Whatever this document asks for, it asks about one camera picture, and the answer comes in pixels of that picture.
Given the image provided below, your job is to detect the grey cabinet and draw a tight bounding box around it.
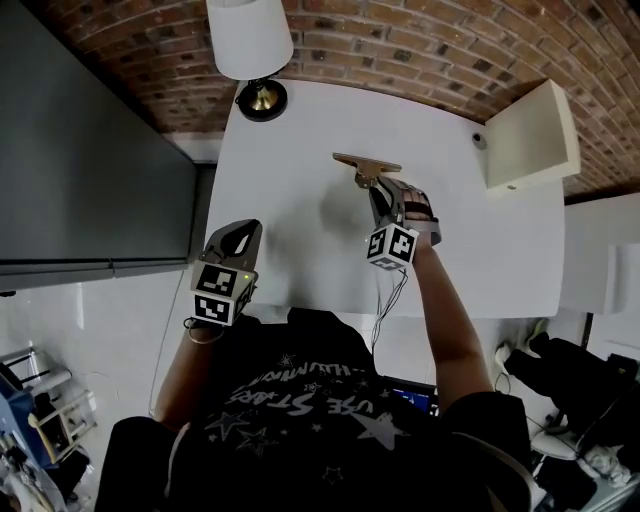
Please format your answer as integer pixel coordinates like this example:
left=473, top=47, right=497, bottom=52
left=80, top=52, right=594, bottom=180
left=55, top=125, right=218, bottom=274
left=0, top=0, right=202, bottom=294

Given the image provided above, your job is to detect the thin grey gripper cable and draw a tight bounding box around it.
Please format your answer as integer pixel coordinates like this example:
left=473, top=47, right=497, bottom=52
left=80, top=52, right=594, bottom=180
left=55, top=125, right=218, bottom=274
left=371, top=266, right=410, bottom=357

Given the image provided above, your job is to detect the dark laptop screen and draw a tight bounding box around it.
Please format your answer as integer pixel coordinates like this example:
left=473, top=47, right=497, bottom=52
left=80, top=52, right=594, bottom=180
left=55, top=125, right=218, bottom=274
left=382, top=376, right=441, bottom=417

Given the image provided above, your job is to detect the black bag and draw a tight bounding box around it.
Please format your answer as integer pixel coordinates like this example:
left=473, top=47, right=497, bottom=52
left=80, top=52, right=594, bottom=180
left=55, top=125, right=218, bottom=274
left=502, top=331, right=640, bottom=454

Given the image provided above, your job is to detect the white table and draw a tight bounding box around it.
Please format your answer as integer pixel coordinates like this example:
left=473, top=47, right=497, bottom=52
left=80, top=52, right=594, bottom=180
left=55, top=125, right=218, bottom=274
left=205, top=78, right=567, bottom=320

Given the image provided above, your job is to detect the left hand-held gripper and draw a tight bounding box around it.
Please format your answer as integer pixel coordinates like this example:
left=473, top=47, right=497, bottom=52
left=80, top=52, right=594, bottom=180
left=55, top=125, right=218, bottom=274
left=189, top=217, right=264, bottom=328

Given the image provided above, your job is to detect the person's right hand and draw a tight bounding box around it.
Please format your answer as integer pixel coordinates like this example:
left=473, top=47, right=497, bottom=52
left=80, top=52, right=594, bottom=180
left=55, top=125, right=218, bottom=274
left=402, top=187, right=433, bottom=222

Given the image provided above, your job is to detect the brass flat-head object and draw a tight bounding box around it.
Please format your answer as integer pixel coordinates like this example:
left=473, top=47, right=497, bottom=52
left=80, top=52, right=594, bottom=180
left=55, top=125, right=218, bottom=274
left=331, top=151, right=403, bottom=190

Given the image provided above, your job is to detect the person's left forearm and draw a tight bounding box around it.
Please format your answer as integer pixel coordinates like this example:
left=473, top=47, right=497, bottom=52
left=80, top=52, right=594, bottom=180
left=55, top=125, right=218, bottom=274
left=152, top=319, right=227, bottom=432

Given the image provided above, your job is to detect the thin white floor cable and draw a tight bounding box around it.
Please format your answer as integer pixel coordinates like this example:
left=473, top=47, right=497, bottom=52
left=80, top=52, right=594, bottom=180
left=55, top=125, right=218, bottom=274
left=148, top=272, right=187, bottom=404

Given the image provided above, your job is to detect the blue box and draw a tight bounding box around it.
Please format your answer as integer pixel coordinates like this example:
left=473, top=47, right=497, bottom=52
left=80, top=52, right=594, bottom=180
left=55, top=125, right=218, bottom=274
left=0, top=368, right=39, bottom=472

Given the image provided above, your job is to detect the white shade table lamp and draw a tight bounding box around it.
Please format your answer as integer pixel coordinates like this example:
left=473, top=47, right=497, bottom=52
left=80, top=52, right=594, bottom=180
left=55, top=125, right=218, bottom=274
left=205, top=0, right=295, bottom=123

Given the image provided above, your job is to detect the person's black star-print shirt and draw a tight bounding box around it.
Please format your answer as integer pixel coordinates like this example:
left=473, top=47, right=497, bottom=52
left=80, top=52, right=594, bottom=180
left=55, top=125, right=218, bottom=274
left=93, top=306, right=535, bottom=512

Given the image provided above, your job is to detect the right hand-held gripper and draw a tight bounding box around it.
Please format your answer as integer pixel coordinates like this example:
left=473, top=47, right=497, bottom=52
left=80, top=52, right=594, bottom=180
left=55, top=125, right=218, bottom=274
left=365, top=175, right=444, bottom=272

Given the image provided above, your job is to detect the white open box shelf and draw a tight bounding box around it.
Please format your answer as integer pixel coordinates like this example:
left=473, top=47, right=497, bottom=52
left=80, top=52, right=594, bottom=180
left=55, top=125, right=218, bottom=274
left=483, top=78, right=583, bottom=192

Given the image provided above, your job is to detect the thin gold bangle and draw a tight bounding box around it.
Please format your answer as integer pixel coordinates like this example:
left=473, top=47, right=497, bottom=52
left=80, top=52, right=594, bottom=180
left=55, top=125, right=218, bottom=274
left=182, top=316, right=225, bottom=347

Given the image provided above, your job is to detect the person's right forearm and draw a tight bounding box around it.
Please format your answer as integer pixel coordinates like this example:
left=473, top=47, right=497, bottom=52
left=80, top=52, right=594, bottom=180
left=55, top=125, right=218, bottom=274
left=405, top=236, right=497, bottom=404

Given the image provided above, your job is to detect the white wire rack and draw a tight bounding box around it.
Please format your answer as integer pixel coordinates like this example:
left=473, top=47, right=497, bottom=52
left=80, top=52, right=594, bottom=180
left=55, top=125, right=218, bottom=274
left=0, top=343, right=100, bottom=469

